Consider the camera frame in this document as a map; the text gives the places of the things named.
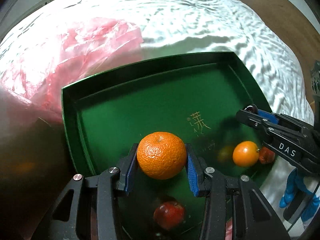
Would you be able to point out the person's right hand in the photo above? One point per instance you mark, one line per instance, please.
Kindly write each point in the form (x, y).
(290, 187)

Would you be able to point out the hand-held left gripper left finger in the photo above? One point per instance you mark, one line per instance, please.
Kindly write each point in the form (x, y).
(130, 175)

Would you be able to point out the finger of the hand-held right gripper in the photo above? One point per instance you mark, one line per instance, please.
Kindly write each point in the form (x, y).
(270, 116)
(252, 122)

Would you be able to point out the green tray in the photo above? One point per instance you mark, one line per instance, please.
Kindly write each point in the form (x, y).
(150, 100)

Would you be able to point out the large orange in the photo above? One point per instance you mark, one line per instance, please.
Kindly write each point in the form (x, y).
(162, 155)

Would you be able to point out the small orange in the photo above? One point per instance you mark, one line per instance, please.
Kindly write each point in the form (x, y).
(245, 153)

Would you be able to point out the dark purple plum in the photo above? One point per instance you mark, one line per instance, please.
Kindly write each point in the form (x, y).
(251, 108)

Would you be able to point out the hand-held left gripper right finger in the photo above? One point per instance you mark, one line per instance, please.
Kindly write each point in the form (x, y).
(192, 177)

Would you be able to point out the wooden headboard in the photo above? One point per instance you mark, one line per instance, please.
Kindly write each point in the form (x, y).
(275, 2)

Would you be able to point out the pink plastic sheet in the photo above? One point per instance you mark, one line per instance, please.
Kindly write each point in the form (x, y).
(75, 45)

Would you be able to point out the small red apple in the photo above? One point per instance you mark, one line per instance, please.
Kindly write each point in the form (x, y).
(169, 215)
(267, 155)

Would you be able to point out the black and steel kettle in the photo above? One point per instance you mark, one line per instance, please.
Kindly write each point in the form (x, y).
(30, 167)

